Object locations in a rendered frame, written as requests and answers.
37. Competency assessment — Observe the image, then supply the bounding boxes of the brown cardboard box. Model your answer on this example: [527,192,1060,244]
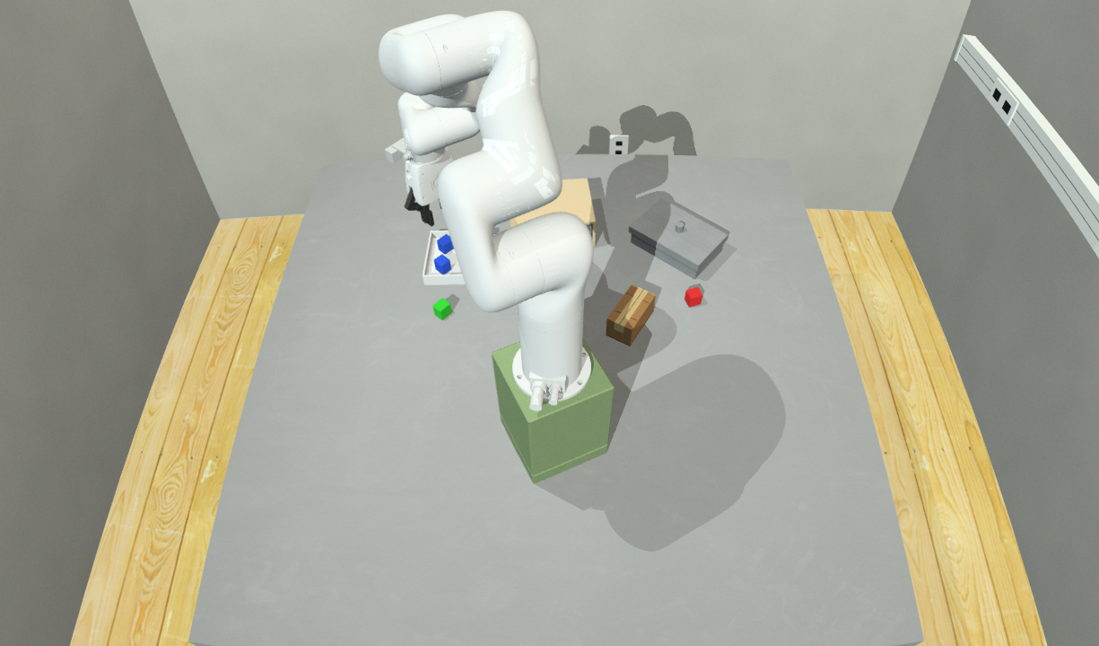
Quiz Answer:
[606,285,656,346]

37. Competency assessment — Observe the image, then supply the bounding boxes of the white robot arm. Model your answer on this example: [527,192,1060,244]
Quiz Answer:
[379,11,593,411]

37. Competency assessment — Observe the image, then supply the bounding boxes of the red block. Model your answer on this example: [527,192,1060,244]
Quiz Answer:
[685,287,702,308]

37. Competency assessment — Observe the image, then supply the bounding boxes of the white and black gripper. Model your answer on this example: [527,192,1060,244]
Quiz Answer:
[406,146,454,226]

